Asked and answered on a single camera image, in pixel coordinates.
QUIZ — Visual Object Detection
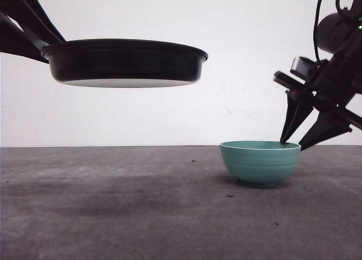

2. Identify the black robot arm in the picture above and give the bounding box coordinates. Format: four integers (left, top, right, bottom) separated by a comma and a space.
274, 0, 361, 150

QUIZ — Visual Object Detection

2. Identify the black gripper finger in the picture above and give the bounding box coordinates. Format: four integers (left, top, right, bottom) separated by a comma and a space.
1, 13, 49, 64
1, 0, 65, 43

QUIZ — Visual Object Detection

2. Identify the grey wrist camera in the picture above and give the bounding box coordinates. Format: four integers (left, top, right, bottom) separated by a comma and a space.
290, 57, 318, 81

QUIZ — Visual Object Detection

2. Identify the teal ribbed bowl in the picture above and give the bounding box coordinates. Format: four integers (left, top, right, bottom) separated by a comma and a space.
219, 141, 301, 187

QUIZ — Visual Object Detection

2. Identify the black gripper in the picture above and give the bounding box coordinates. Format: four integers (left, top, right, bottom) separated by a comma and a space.
274, 57, 361, 151

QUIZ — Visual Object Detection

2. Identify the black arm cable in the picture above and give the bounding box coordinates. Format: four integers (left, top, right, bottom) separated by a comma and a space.
312, 0, 327, 66

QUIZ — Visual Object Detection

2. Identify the black frying pan green handle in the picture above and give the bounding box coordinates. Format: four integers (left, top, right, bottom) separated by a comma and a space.
41, 38, 208, 88

